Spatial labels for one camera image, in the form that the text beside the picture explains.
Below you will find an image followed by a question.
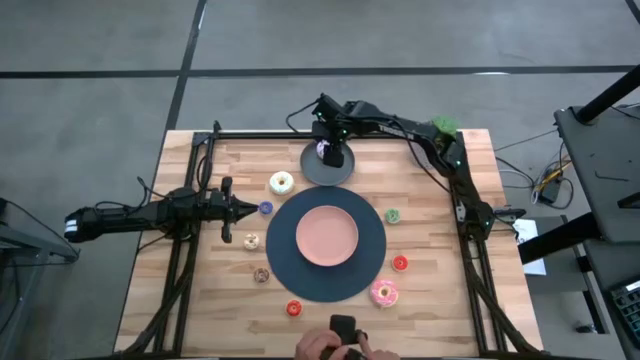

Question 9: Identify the person's right hand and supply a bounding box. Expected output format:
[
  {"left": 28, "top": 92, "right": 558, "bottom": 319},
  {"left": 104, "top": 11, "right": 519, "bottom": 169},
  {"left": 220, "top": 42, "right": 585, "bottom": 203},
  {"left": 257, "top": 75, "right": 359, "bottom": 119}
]
[{"left": 355, "top": 332, "right": 401, "bottom": 360}]

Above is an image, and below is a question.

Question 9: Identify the pink round plate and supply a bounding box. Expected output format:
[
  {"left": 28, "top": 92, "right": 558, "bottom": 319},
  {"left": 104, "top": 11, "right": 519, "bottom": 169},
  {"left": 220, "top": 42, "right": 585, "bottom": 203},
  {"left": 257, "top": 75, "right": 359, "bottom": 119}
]
[{"left": 294, "top": 204, "right": 360, "bottom": 268}]

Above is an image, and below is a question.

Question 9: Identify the person's hand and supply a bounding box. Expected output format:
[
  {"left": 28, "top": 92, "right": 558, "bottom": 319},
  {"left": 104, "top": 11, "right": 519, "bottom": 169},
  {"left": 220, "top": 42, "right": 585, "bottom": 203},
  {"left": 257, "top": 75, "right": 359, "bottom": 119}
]
[
  {"left": 294, "top": 328, "right": 344, "bottom": 360},
  {"left": 355, "top": 332, "right": 401, "bottom": 360}
]

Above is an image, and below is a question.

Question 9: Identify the dark grey round plate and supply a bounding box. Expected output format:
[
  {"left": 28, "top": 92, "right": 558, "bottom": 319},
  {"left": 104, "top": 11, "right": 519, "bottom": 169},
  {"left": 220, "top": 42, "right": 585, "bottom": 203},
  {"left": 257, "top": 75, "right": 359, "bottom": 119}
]
[{"left": 299, "top": 137, "right": 356, "bottom": 188}]

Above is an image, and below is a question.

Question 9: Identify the yellow floor cable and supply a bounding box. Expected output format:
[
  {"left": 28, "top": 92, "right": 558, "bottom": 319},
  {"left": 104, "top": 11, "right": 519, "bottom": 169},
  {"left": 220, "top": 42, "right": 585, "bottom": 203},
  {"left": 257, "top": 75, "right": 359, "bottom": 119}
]
[{"left": 533, "top": 158, "right": 572, "bottom": 192}]

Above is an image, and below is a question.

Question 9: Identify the black power adapter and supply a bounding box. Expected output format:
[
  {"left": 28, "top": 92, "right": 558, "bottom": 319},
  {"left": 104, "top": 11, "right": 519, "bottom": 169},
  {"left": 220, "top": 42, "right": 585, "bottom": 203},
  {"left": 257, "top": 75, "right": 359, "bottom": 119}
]
[{"left": 542, "top": 178, "right": 564, "bottom": 204}]

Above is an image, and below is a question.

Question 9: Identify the grey metal desk frame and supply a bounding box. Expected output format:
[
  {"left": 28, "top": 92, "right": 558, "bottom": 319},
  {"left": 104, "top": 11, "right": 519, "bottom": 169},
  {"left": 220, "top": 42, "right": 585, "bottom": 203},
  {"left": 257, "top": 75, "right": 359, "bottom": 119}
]
[{"left": 0, "top": 197, "right": 81, "bottom": 360}]

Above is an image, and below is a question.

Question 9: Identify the grey cart top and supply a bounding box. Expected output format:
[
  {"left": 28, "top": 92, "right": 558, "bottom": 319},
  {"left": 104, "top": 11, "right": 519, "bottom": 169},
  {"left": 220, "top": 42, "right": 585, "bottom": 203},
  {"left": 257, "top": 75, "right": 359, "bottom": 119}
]
[{"left": 553, "top": 103, "right": 640, "bottom": 244}]

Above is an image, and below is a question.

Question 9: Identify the dark grey desk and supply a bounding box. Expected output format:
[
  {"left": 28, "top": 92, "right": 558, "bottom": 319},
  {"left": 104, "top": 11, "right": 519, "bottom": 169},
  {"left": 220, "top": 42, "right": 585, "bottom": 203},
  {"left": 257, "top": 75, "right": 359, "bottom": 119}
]
[{"left": 572, "top": 238, "right": 640, "bottom": 360}]

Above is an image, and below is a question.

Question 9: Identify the black support beam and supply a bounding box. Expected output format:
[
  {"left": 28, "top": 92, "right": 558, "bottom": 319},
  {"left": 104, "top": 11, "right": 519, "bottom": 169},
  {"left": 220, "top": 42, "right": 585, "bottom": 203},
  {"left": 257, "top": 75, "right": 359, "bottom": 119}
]
[{"left": 517, "top": 212, "right": 601, "bottom": 266}]

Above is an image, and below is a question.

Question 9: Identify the white paper sheet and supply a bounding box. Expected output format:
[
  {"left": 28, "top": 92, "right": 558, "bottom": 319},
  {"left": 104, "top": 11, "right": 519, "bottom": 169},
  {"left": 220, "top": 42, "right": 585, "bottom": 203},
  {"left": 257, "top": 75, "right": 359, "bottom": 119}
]
[{"left": 513, "top": 218, "right": 547, "bottom": 276}]

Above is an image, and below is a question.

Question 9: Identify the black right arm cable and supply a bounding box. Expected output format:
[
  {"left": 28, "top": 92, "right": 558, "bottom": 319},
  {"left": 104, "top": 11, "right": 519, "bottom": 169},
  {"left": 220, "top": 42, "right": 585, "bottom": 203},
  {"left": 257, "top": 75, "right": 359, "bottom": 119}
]
[{"left": 285, "top": 98, "right": 321, "bottom": 135}]

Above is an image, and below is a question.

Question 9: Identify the dark blue woven placemat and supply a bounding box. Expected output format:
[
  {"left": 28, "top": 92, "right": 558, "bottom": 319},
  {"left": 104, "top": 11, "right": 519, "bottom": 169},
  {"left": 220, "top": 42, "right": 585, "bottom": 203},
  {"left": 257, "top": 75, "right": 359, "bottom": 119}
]
[{"left": 265, "top": 185, "right": 388, "bottom": 304}]

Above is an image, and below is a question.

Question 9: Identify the black aluminium table frame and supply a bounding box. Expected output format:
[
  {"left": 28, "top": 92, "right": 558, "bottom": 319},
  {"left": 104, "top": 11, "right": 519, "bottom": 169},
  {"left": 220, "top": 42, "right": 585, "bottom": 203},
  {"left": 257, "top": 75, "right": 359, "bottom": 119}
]
[{"left": 117, "top": 118, "right": 544, "bottom": 360}]

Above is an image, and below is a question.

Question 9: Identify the large white glazed donut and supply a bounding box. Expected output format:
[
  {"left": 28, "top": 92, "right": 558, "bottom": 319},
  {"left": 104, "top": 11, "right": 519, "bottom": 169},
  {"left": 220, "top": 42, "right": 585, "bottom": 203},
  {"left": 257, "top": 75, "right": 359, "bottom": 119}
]
[{"left": 268, "top": 170, "right": 296, "bottom": 197}]

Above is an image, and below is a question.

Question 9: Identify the black computer keyboard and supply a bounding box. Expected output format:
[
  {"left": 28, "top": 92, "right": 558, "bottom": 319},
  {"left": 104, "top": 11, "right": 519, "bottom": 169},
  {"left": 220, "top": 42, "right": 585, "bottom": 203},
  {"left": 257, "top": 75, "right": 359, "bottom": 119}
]
[{"left": 609, "top": 278, "right": 640, "bottom": 346}]

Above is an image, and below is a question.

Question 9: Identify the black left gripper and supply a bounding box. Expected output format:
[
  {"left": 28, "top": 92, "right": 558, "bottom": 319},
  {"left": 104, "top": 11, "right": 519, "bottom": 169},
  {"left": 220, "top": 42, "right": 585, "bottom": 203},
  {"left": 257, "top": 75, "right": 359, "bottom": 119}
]
[{"left": 199, "top": 175, "right": 260, "bottom": 245}]

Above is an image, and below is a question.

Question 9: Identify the black round pole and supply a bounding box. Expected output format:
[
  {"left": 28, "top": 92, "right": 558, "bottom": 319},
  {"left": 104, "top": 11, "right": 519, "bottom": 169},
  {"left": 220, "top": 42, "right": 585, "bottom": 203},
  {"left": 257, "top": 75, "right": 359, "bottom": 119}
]
[{"left": 574, "top": 63, "right": 640, "bottom": 125}]

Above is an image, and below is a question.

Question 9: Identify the large pink sprinkled donut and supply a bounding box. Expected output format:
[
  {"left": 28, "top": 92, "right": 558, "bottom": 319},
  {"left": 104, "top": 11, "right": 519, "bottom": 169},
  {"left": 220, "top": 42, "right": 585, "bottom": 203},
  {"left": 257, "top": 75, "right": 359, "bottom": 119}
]
[{"left": 368, "top": 278, "right": 400, "bottom": 310}]

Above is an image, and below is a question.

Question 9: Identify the person's left hand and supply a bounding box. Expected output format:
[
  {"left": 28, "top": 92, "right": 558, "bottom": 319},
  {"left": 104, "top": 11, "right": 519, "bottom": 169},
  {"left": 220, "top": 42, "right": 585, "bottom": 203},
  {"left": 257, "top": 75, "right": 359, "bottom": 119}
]
[{"left": 294, "top": 328, "right": 344, "bottom": 360}]

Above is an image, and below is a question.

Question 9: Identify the plant in white patterned pot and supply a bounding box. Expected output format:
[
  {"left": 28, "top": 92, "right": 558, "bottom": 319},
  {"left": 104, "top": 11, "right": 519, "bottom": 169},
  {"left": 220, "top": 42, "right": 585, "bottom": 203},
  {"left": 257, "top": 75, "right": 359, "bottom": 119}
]
[{"left": 409, "top": 115, "right": 461, "bottom": 170}]

